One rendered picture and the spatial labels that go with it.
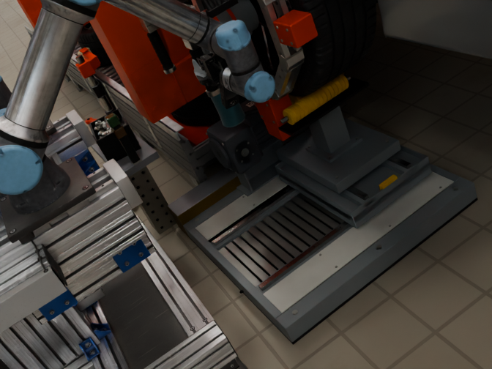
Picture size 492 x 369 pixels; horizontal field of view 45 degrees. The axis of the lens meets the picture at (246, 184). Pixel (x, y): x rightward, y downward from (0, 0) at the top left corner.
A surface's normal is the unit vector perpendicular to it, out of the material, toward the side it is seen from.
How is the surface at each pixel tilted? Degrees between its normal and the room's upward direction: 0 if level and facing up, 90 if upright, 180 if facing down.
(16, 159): 95
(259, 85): 90
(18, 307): 90
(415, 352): 0
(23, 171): 95
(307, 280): 0
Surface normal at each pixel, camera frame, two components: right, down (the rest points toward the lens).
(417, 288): -0.36, -0.76
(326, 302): 0.48, 0.34
